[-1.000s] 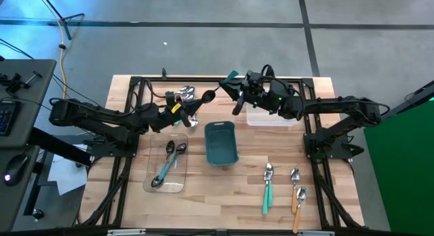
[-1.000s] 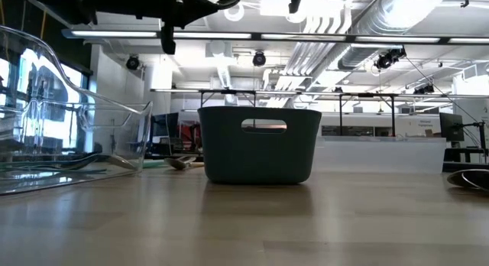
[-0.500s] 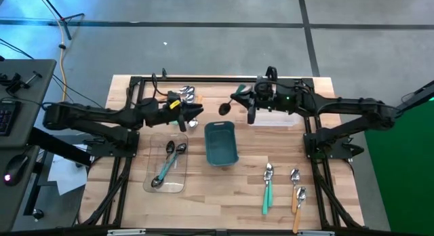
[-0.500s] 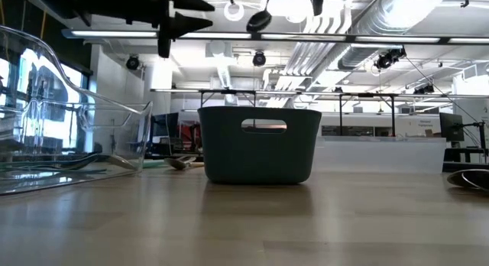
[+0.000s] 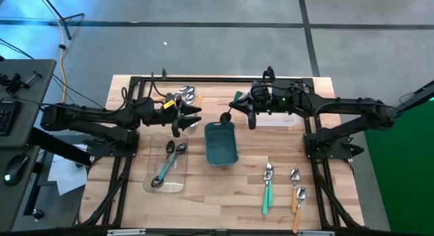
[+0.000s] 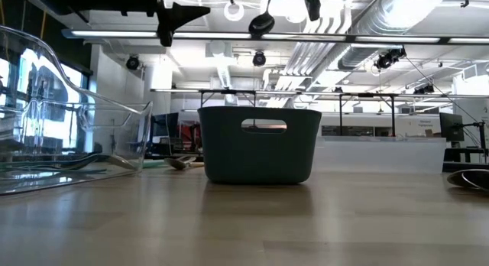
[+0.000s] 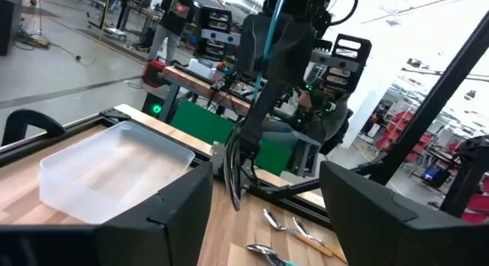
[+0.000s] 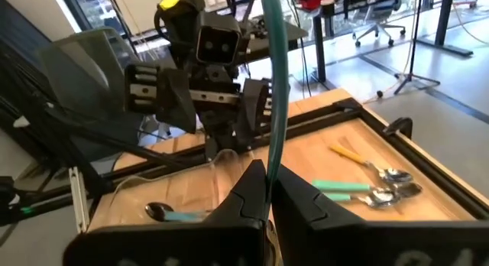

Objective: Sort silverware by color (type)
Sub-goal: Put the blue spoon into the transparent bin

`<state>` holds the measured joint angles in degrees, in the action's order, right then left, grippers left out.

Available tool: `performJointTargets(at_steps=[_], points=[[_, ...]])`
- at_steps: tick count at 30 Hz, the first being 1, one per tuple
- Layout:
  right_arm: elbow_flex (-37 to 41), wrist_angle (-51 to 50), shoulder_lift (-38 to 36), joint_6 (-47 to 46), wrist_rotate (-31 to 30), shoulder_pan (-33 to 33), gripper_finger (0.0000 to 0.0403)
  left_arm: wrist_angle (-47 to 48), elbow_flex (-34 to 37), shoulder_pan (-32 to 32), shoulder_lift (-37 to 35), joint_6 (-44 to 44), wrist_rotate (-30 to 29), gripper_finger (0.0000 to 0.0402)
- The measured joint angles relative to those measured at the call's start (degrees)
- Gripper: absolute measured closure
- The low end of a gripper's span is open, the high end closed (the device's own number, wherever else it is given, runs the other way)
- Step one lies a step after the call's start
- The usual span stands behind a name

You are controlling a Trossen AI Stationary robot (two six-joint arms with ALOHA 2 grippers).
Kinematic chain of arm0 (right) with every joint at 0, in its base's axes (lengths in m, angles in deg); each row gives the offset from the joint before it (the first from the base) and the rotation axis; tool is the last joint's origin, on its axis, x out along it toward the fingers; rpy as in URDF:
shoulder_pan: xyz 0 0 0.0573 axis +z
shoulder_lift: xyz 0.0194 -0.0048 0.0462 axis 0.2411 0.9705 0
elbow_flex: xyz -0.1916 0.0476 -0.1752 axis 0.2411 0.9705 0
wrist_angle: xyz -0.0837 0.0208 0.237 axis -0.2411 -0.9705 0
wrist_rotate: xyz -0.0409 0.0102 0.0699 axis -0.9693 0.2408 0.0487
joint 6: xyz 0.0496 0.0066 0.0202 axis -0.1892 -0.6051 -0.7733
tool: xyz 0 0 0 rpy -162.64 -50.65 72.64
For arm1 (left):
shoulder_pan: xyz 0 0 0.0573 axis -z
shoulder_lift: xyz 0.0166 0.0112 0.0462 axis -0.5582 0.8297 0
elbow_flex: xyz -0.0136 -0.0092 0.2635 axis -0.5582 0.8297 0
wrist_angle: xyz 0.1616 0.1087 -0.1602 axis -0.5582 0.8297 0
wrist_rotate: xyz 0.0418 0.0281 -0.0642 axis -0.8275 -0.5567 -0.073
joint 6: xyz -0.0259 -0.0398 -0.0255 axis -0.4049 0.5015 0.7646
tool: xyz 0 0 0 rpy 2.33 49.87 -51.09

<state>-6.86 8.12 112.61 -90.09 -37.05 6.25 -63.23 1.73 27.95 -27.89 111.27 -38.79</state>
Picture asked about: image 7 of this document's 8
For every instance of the blue-lit device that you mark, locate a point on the blue-lit device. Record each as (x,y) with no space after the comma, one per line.
(435,176)

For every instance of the person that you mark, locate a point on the person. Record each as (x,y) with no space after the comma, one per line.
(328,124)
(175,13)

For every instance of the black background equipment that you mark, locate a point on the black background equipment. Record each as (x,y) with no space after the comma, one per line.
(470,170)

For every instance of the translucent white plastic container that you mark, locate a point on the translucent white plastic container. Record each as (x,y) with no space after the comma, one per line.
(114,170)

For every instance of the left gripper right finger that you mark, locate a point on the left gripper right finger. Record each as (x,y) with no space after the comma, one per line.
(359,220)

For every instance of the red tool bag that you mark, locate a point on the red tool bag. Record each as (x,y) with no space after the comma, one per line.
(153,73)

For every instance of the wooden workbench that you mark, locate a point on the wooden workbench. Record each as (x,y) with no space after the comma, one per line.
(191,82)

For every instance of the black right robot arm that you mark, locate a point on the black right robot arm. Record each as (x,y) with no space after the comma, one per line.
(260,113)

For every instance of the black curved frame bracket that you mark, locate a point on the black curved frame bracket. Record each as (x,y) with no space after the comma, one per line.
(30,115)

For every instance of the red shelving unit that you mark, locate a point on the red shelving unit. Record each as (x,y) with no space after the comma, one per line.
(397,132)

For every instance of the green mat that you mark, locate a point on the green mat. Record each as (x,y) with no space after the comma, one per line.
(202,124)

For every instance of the black equipment with green light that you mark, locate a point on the black equipment with green light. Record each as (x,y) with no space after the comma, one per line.
(149,101)

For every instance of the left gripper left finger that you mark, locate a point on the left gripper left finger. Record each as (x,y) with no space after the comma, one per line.
(179,228)

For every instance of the black-legged desk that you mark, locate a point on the black-legged desk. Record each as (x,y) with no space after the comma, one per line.
(122,13)

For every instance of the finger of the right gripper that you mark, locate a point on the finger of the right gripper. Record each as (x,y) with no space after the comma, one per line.
(298,48)
(256,40)

